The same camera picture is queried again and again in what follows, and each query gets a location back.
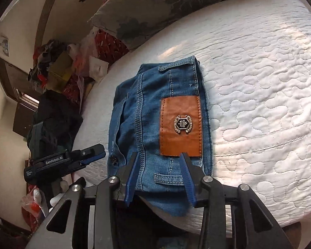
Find red plastic bag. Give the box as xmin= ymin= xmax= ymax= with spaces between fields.
xmin=20 ymin=194 xmax=42 ymax=225

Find yellow cardboard box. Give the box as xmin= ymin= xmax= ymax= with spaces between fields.
xmin=48 ymin=50 xmax=74 ymax=92

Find white quilted bed cover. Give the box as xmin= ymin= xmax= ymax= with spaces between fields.
xmin=73 ymin=0 xmax=311 ymax=230

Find blue denim pants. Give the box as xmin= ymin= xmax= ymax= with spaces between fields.
xmin=107 ymin=56 xmax=214 ymax=217

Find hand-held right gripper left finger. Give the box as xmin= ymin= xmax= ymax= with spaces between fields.
xmin=26 ymin=152 xmax=140 ymax=249

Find small wall fixture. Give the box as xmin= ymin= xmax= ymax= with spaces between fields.
xmin=0 ymin=35 xmax=10 ymax=56

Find clear plastic bag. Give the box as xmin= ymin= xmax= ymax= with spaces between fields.
xmin=67 ymin=35 xmax=96 ymax=77

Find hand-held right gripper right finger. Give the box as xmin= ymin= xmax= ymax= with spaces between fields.
xmin=180 ymin=153 xmax=293 ymax=249

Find brown wooden door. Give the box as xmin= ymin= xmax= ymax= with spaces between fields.
xmin=0 ymin=51 xmax=40 ymax=137

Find grey floral pillow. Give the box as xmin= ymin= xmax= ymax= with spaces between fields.
xmin=87 ymin=0 xmax=262 ymax=50

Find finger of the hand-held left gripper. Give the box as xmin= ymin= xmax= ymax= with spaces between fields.
xmin=69 ymin=144 xmax=106 ymax=162
xmin=72 ymin=154 xmax=106 ymax=172

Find pile of mixed clothes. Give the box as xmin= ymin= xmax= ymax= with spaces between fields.
xmin=28 ymin=39 xmax=68 ymax=89

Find white folded cloth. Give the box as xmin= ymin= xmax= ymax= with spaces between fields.
xmin=89 ymin=56 xmax=110 ymax=79

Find black garment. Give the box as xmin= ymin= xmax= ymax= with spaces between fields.
xmin=34 ymin=89 xmax=84 ymax=153

